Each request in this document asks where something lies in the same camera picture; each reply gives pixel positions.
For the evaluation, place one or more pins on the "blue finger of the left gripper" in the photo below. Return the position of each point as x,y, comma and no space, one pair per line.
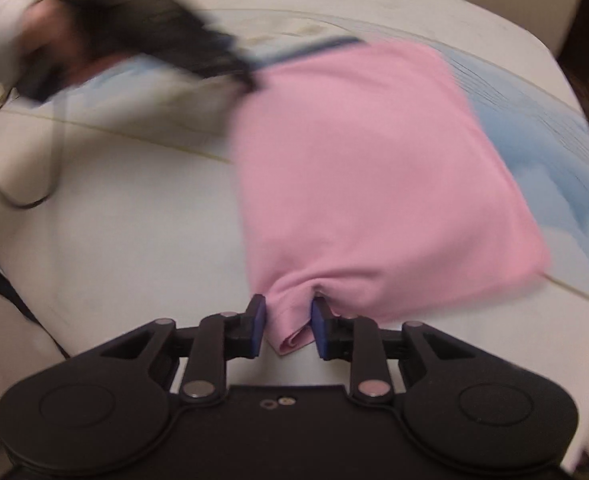
304,51

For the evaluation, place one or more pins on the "pink Mickey t-shirt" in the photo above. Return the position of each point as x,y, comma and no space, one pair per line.
364,177

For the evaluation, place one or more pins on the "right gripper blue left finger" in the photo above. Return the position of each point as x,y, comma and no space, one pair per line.
252,328

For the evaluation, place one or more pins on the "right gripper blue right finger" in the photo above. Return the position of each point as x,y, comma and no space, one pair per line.
329,331

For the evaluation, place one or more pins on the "person's left hand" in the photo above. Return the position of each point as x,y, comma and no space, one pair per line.
49,25

